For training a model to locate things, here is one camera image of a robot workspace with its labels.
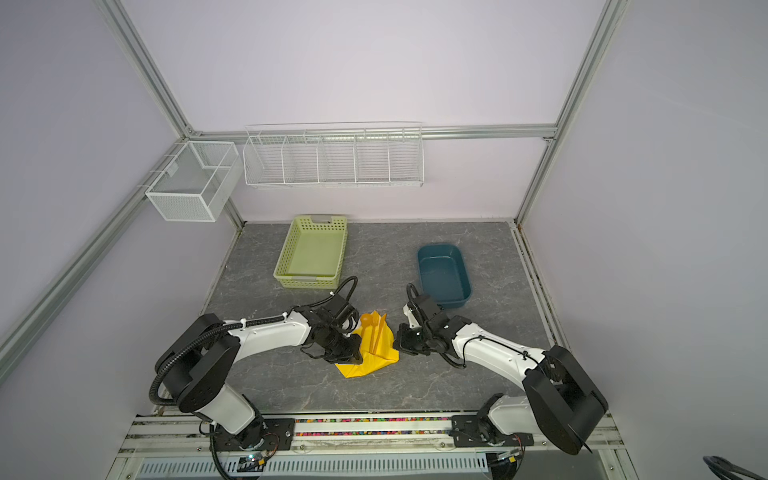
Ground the orange plastic spoon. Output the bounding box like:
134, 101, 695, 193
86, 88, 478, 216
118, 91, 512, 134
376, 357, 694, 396
360, 311, 385, 355

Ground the yellow paper napkin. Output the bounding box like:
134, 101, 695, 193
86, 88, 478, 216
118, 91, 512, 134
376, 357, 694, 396
336, 311, 400, 378

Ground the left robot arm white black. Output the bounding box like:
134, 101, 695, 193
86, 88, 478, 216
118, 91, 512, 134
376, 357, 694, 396
148, 276, 363, 450

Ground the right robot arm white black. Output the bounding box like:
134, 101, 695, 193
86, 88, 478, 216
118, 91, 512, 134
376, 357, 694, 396
393, 283, 609, 455

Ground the dark teal plastic bin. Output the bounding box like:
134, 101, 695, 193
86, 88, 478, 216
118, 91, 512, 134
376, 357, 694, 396
417, 244, 472, 309

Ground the green perforated plastic basket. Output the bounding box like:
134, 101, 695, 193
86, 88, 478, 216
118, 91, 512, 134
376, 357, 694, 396
273, 215, 348, 289

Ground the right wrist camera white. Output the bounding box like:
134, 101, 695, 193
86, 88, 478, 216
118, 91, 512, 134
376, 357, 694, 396
403, 304, 420, 329

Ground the white wire shelf rack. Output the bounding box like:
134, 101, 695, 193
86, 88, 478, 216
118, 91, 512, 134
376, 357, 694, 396
243, 121, 425, 187

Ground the white mesh wall basket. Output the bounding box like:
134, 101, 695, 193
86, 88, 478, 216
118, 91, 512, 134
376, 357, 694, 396
146, 141, 244, 223

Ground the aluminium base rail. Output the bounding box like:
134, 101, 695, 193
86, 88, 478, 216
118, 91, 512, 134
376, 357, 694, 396
107, 410, 640, 480

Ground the black cable at corner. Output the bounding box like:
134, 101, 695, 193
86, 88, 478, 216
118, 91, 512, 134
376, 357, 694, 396
703, 455, 768, 480

